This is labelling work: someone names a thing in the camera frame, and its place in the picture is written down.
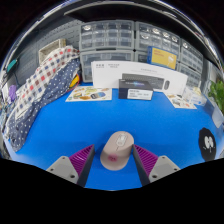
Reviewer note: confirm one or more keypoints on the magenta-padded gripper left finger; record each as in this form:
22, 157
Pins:
81, 159

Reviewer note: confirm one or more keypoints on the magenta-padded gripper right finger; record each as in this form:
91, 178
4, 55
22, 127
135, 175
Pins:
146, 160

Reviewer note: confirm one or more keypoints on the beige pink computer mouse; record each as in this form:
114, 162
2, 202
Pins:
116, 151

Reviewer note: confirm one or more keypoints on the black cloud-shaped mouse pad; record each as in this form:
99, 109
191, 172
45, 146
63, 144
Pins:
206, 145

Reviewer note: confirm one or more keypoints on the illustrated picture card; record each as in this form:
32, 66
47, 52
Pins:
87, 94
180, 101

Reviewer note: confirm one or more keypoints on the navy polka dot cloth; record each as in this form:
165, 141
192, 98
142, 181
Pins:
40, 103

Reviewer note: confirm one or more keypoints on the small black product box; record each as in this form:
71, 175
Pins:
135, 89

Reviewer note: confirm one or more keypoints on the white disposable glove box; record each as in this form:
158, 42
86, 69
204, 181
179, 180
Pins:
196, 96

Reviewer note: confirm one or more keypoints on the long white keyboard box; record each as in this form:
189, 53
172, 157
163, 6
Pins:
110, 71

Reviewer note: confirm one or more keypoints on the red blue checkered cloth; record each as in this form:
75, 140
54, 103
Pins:
46, 71

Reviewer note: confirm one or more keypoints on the grey small-parts drawer cabinet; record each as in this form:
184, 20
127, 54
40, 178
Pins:
150, 36
193, 55
191, 76
140, 56
106, 56
106, 35

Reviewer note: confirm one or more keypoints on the green plant in white pot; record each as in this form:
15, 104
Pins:
218, 93

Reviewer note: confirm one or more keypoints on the yellow and blue box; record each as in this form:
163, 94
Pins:
162, 57

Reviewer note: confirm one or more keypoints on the white woven basket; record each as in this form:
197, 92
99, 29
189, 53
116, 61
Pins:
50, 48

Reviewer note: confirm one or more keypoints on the dark overhead shelf unit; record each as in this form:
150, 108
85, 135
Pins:
126, 13

